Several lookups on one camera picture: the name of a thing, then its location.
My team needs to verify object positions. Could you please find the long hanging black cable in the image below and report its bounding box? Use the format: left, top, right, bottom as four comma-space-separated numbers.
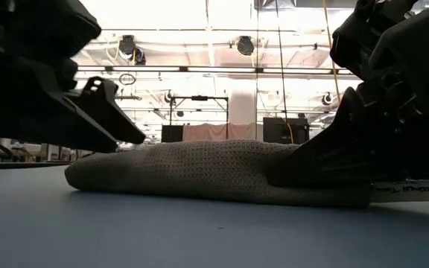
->
275, 0, 292, 144

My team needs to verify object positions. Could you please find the thin yellow cable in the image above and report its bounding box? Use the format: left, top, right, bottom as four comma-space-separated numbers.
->
282, 121, 296, 144

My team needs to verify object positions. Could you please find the grey waffle-weave towel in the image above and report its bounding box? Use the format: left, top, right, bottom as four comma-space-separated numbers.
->
64, 139, 429, 208

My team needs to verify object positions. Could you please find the black table frame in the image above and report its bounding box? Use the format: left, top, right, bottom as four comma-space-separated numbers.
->
0, 160, 72, 170

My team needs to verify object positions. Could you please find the thick hanging yellow cable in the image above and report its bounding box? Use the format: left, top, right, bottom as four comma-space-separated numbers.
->
322, 0, 343, 103

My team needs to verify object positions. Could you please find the long ceiling light rail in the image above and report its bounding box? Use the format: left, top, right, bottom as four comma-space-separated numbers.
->
76, 65, 354, 74

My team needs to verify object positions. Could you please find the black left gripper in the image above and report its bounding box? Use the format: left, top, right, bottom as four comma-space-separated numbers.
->
0, 0, 147, 154

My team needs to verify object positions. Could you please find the pink cloth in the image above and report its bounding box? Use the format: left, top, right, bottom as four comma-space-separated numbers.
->
182, 123, 255, 143

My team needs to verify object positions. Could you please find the black ceiling cable reel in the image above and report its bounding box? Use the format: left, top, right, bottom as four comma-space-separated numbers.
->
118, 34, 137, 55
133, 47, 147, 66
236, 35, 255, 57

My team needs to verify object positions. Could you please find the large black monitor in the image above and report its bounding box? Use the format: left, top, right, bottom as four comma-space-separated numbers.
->
262, 117, 311, 145

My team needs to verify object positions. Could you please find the small black monitor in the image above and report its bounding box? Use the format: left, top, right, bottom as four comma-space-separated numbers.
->
161, 124, 185, 144

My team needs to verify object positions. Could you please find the black pole frame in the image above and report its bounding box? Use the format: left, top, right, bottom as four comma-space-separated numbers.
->
168, 95, 231, 143

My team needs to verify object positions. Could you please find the hanging black cable ring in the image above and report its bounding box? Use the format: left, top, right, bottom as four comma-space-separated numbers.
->
118, 73, 137, 86

